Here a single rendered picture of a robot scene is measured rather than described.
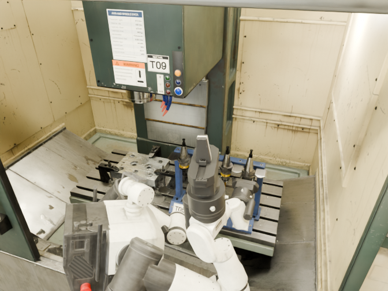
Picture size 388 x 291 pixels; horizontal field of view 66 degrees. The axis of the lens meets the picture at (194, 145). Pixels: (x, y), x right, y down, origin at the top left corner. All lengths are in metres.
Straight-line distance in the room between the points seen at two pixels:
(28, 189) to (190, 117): 1.20
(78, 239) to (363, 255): 0.79
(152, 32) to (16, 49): 1.29
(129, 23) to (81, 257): 0.88
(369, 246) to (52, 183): 1.97
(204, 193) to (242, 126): 1.85
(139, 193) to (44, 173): 1.53
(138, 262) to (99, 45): 0.95
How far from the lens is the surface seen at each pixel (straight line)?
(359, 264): 1.01
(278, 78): 2.28
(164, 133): 2.24
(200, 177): 0.60
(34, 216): 2.19
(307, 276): 1.59
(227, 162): 1.44
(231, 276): 0.85
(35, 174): 2.40
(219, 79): 1.97
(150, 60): 1.31
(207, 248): 0.75
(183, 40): 1.24
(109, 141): 3.01
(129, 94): 1.59
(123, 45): 1.36
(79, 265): 0.99
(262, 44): 2.23
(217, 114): 2.06
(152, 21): 1.27
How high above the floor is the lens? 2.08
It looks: 32 degrees down
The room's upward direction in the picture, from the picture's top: straight up
